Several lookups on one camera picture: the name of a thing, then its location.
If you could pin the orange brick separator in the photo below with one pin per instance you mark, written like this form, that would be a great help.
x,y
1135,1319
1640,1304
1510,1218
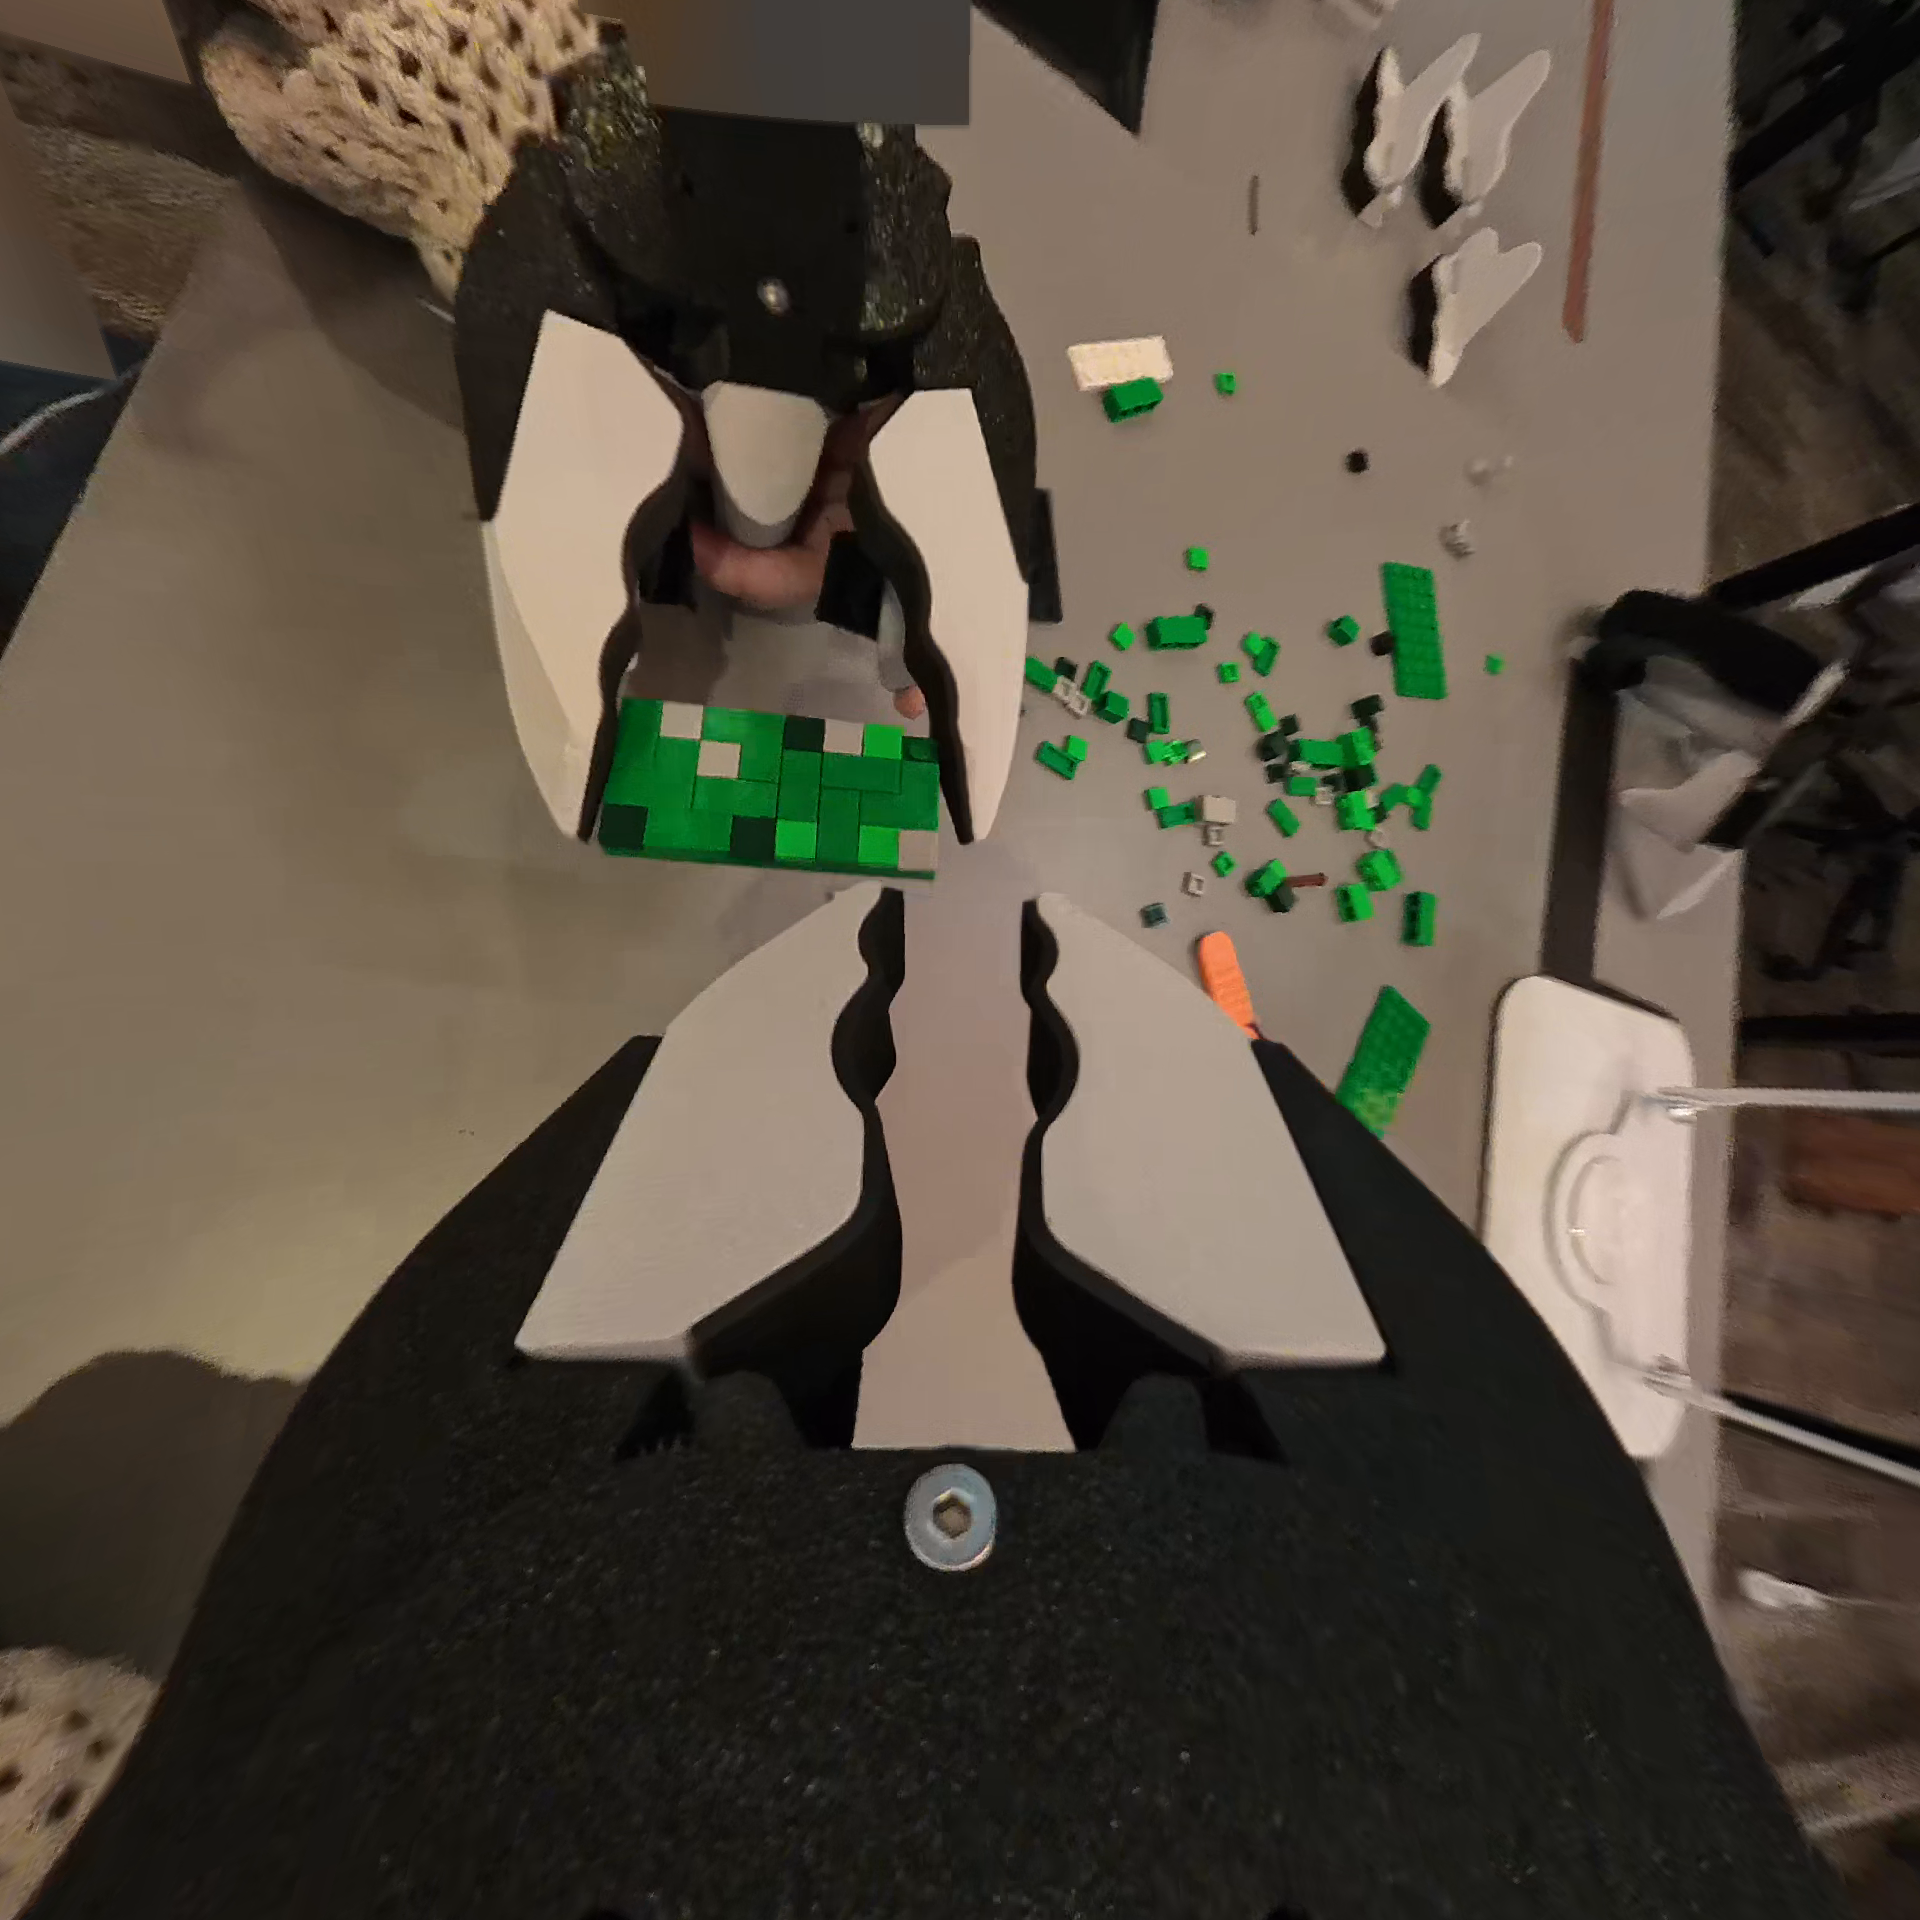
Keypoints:
x,y
1230,983

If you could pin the clear book stand white base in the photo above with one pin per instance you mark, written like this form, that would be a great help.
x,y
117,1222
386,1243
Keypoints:
x,y
1590,1200

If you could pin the white lego plate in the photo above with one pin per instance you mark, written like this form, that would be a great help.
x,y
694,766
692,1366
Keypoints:
x,y
1122,362

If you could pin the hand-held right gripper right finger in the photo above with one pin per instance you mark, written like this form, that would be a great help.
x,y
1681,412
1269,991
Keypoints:
x,y
1199,1185

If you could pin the brown table strip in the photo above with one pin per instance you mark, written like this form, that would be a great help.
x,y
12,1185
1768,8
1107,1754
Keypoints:
x,y
1586,165

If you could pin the pile of lego pieces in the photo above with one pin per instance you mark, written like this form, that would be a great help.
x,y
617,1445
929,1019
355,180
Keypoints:
x,y
1289,781

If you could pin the green lego brick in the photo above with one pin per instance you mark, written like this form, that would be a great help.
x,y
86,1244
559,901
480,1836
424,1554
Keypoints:
x,y
1135,401

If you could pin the person's left hand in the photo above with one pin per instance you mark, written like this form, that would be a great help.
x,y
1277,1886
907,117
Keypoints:
x,y
763,571

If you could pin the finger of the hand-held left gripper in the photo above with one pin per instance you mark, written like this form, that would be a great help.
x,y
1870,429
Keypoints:
x,y
960,599
571,526

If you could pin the green studded lego plate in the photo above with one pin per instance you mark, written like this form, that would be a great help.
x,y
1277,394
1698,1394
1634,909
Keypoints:
x,y
1412,631
1382,1057

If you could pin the white and black stand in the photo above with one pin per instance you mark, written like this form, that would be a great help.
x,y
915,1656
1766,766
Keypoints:
x,y
1395,121
1463,301
1477,136

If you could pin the green lego plate assembly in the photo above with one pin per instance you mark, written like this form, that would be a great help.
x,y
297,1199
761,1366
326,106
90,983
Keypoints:
x,y
763,795

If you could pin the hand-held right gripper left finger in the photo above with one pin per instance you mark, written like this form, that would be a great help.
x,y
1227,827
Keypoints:
x,y
706,1185

